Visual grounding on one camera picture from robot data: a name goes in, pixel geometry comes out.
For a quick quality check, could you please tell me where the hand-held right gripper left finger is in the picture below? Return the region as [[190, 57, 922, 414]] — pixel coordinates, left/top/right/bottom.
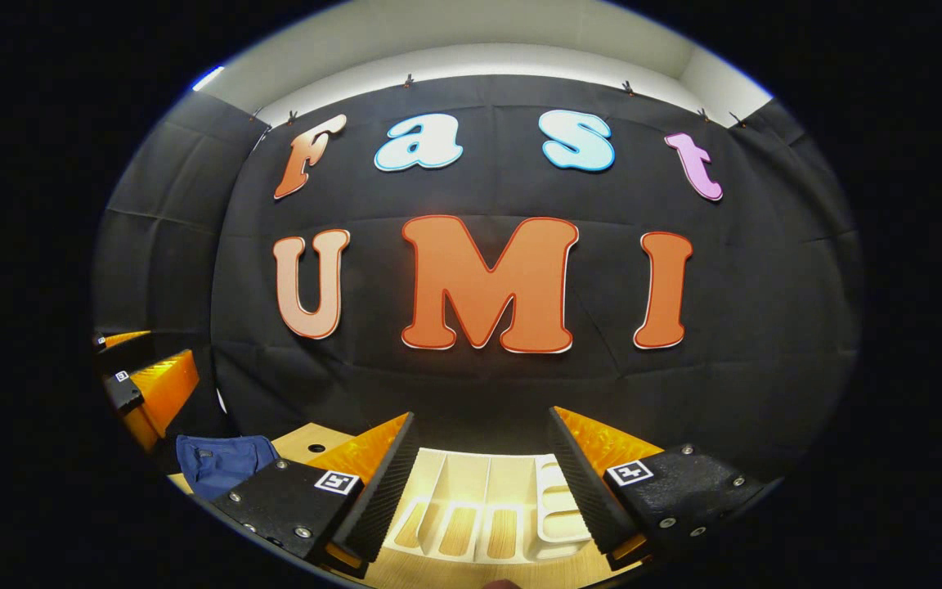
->
[[209, 411, 421, 573]]

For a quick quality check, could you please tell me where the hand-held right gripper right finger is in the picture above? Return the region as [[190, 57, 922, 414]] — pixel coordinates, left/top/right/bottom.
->
[[549, 407, 783, 573]]

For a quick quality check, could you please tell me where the white plastic bookshelf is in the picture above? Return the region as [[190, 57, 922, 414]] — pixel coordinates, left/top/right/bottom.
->
[[385, 447, 594, 565]]

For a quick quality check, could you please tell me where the blue schoolbag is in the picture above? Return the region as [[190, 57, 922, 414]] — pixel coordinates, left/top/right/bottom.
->
[[175, 434, 280, 501]]

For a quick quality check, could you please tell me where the row of black cloth clips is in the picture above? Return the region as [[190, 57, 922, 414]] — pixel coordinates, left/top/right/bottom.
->
[[250, 74, 746, 128]]

